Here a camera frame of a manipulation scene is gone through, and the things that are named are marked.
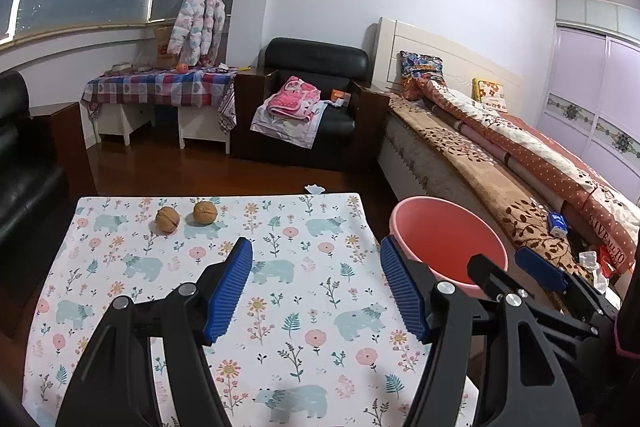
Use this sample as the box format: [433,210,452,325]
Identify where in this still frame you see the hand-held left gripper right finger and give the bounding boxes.
[380,234,583,427]

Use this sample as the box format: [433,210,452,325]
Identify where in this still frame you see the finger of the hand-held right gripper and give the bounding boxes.
[467,253,601,349]
[514,246,620,333]

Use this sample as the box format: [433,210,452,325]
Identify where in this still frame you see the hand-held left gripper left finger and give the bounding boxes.
[55,237,254,427]

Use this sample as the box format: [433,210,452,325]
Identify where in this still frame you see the pink plastic bucket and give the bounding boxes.
[389,196,510,300]

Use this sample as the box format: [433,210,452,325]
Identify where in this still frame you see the blue white packet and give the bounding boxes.
[546,211,570,235]

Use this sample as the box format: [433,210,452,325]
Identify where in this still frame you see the floral bear print tablecloth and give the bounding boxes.
[21,193,481,427]

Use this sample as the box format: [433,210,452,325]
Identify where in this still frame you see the brown walnut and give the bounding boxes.
[192,200,219,226]
[154,206,181,235]

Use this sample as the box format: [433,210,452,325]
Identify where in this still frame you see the orange floral quilt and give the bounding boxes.
[415,77,640,278]

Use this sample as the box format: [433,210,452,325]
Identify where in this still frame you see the brown leaf pattern blanket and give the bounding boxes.
[387,94,608,293]

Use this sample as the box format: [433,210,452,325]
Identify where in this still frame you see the bed with floral bedding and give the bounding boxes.
[376,117,501,233]

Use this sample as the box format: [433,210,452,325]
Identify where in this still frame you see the white desk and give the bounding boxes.
[92,102,232,155]

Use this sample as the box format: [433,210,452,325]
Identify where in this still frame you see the white printed cloth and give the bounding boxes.
[250,99,328,150]

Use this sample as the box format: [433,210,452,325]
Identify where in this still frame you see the yellow floral pillow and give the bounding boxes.
[471,78,508,114]

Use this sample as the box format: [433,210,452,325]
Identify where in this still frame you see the lilac sliding wardrobe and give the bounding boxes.
[542,0,640,208]

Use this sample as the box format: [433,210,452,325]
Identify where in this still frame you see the pink folded clothes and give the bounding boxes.
[266,76,322,122]

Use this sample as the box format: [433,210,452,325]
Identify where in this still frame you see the plaid tablecloth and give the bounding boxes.
[81,69,238,132]

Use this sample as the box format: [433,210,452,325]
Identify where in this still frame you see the colourful cartoon pillow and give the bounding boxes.
[399,51,446,100]

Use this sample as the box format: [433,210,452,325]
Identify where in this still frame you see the cream bed headboard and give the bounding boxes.
[370,17,526,102]

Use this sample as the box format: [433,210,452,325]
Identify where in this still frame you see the dark wooden side cabinet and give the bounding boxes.
[27,101,98,200]

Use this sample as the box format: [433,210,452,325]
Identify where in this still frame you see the black leather armchair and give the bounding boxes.
[0,69,71,258]
[230,38,392,175]

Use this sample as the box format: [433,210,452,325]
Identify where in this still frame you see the pink puffer jacket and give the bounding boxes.
[167,0,227,65]

